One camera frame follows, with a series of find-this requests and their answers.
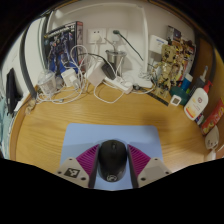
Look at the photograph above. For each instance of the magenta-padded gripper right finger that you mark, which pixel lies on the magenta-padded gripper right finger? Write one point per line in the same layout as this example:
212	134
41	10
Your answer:
153	170

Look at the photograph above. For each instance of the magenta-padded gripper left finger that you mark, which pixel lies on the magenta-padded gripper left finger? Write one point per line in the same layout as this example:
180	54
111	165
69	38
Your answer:
71	172

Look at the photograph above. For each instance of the black computer mouse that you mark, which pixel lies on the black computer mouse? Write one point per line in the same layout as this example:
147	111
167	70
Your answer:
112	160

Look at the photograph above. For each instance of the light blue mouse pad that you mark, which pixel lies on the light blue mouse pad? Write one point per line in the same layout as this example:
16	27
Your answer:
110	131

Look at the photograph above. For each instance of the white mug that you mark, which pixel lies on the white mug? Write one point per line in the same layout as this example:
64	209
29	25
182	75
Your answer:
212	137

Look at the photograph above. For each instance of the plaid bedding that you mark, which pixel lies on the plaid bedding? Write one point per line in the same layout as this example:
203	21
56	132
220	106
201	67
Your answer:
5	133

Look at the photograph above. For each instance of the clear snack bag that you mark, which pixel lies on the clear snack bag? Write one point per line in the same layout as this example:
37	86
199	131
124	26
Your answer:
30	106

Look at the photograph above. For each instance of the red snack canister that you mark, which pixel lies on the red snack canister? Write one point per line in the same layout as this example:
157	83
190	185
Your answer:
213	118

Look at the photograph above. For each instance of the white pump lotion bottle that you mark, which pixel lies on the white pump lotion bottle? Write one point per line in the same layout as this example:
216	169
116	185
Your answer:
196	103

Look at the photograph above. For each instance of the teal round container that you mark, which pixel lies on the teal round container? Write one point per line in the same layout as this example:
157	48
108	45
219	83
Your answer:
181	91

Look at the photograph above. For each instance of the white power strip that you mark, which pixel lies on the white power strip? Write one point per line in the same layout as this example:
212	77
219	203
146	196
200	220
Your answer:
120	86

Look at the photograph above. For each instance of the clear plastic lidded cup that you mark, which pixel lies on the clear plastic lidded cup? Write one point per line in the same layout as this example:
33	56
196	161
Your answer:
46	81

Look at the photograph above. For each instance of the blue bottle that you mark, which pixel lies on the blue bottle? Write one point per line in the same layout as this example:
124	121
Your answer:
186	81

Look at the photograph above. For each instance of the white multi-port charger block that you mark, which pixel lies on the white multi-port charger block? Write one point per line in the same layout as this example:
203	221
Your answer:
69	77

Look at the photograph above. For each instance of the dark nozzle-top bottle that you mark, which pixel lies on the dark nozzle-top bottle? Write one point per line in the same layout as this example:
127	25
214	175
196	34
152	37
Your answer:
199	83

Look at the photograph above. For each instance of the large white power adapter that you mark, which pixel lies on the large white power adapter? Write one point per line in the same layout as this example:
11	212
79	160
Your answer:
95	75

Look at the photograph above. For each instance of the black hanging bag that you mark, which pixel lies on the black hanging bag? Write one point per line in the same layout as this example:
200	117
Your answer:
11	90

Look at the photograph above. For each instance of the tan robot figure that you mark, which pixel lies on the tan robot figure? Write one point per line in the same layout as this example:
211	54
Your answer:
166	66

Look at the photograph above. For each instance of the black power adapter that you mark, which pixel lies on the black power adapter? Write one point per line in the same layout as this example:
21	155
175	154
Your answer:
108	71

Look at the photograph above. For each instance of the dark blue robot kit box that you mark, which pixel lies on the dark blue robot kit box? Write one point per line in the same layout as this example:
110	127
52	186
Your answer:
61	46

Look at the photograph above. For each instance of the white wall box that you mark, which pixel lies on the white wall box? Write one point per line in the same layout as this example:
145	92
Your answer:
157	44

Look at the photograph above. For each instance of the white wall socket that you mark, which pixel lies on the white wall socket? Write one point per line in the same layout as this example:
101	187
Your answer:
96	35
121	38

